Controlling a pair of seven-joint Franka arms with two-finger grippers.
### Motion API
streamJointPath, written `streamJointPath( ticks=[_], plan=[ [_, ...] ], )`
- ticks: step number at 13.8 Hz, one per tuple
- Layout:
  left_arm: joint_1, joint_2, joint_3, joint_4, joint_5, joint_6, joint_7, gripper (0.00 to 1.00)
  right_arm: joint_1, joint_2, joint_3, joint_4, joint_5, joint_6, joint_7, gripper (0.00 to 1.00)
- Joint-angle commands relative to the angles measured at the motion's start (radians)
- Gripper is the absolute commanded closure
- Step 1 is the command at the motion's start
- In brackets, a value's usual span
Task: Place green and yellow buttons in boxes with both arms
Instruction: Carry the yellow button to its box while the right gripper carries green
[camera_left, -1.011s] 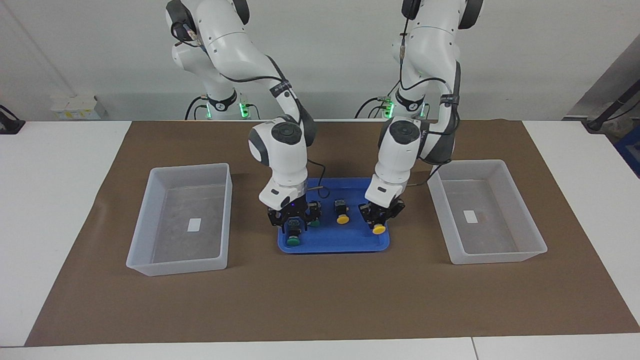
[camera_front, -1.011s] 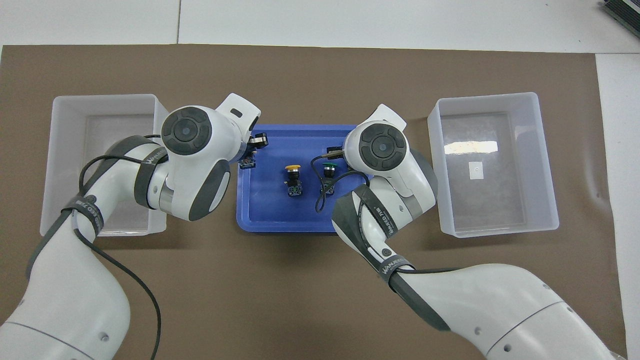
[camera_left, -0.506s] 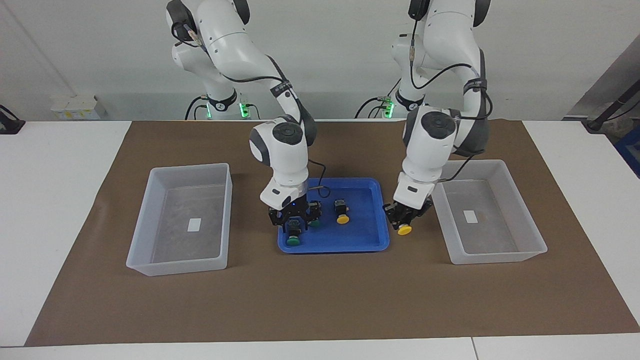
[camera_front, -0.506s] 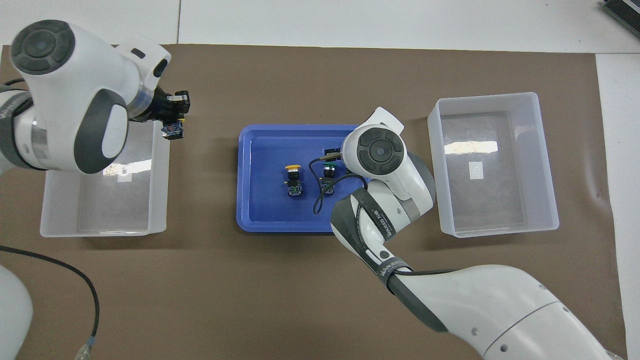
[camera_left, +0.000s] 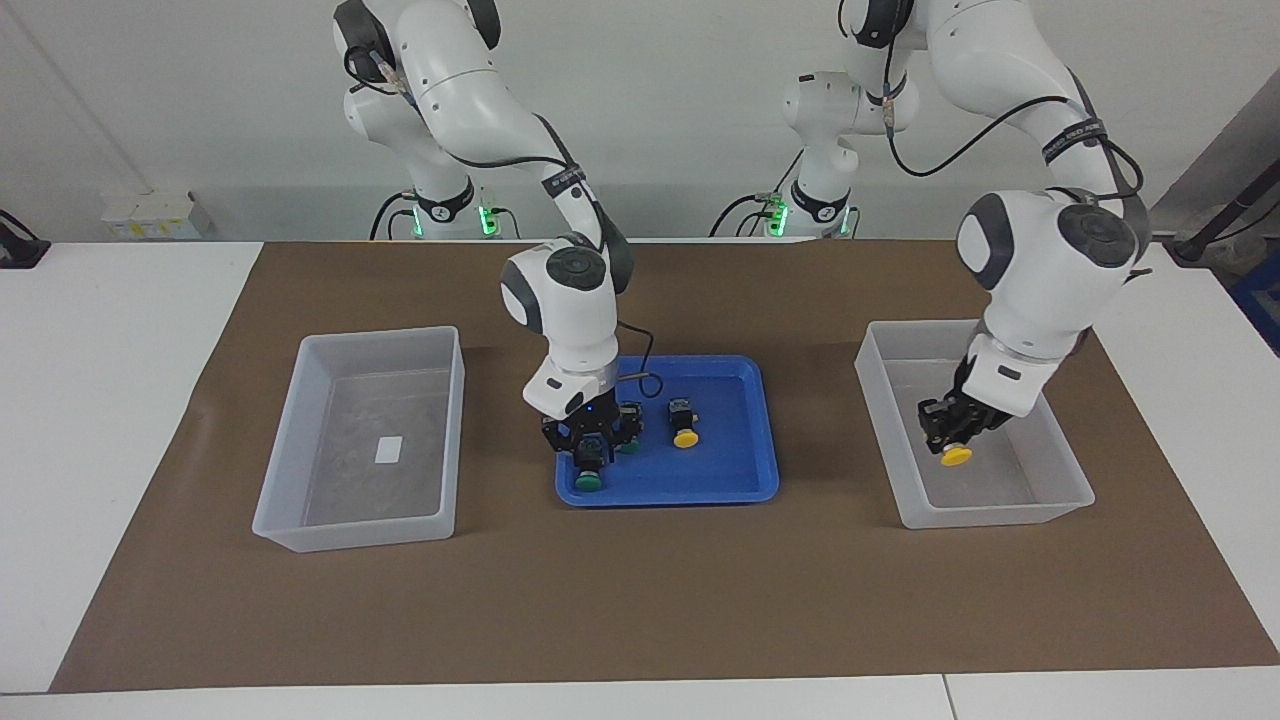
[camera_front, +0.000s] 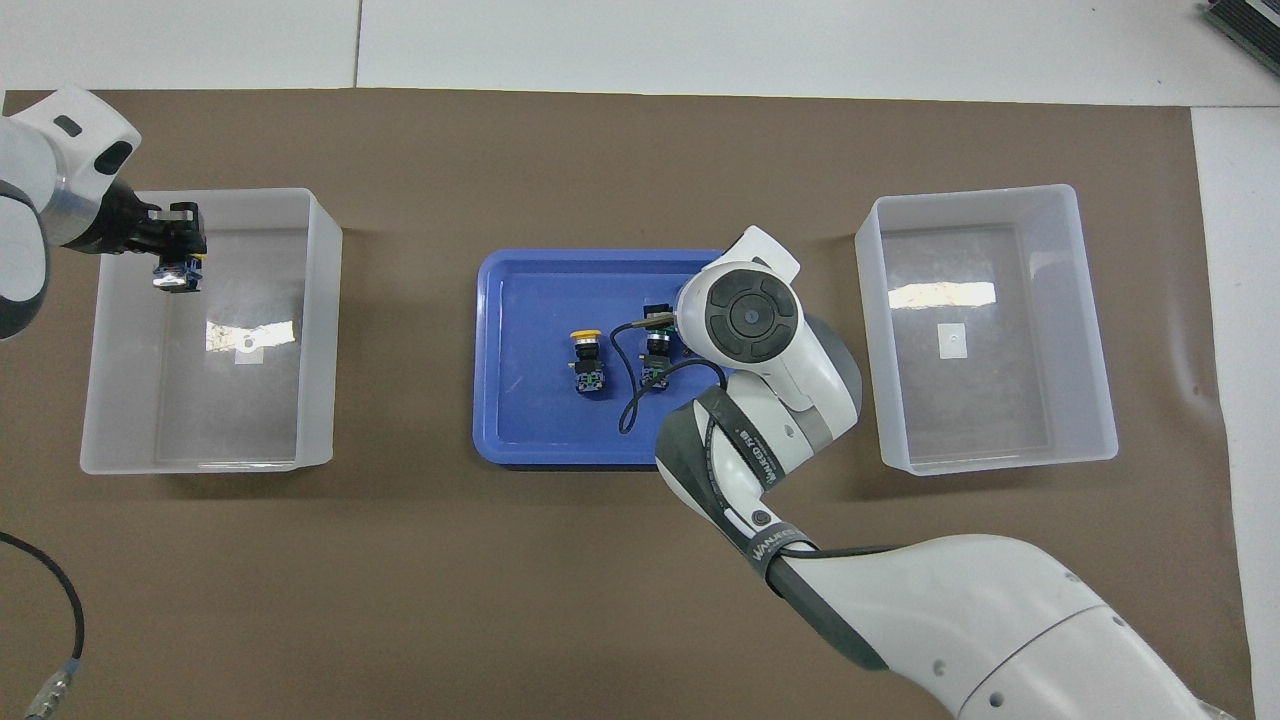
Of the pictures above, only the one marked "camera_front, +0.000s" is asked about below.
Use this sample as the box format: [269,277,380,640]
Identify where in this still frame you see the brown table mat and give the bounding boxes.
[0,88,1256,720]

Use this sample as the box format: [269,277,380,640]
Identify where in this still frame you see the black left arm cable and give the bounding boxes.
[0,530,87,720]

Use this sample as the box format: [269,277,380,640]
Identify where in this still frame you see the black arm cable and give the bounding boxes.
[0,530,87,720]
[610,318,901,561]

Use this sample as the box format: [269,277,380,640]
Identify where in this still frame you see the dark grey ribbed device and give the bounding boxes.
[1203,0,1280,63]

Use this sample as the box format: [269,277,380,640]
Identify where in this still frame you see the blue plastic tray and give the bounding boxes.
[472,248,752,468]

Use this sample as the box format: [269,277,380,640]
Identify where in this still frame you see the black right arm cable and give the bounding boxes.
[610,318,901,561]

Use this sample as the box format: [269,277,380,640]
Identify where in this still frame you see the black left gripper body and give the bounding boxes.
[100,180,166,256]

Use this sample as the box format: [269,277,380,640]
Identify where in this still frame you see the green push button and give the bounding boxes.
[640,328,673,393]

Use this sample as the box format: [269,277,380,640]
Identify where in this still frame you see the yellow push button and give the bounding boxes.
[150,250,206,296]
[568,328,607,398]

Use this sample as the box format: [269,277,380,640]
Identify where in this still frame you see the translucent white plastic box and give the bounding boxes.
[80,187,344,476]
[854,183,1119,477]

